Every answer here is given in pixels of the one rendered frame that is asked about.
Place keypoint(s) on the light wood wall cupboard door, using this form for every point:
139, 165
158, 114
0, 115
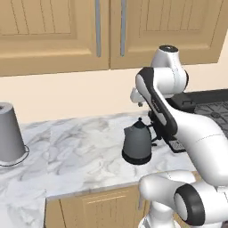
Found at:
178, 26
44, 38

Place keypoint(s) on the light wood base cupboard door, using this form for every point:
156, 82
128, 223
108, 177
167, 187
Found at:
101, 209

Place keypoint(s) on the grey cone-shaped appliance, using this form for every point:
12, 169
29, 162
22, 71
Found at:
9, 133

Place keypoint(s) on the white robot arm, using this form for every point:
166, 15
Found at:
201, 139

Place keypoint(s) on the black hob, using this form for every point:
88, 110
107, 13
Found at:
212, 102

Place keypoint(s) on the dark grey electric kettle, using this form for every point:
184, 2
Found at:
137, 142

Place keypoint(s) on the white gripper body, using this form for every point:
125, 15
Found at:
136, 96

